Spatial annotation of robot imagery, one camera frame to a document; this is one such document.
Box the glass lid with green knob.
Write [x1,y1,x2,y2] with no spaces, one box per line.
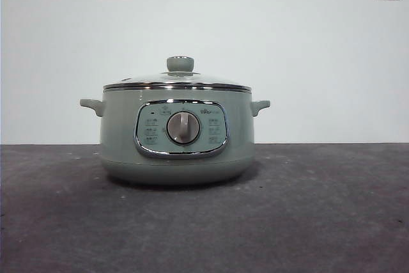
[102,55,252,91]

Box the pale green electric pot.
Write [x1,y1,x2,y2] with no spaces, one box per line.
[79,88,271,186]

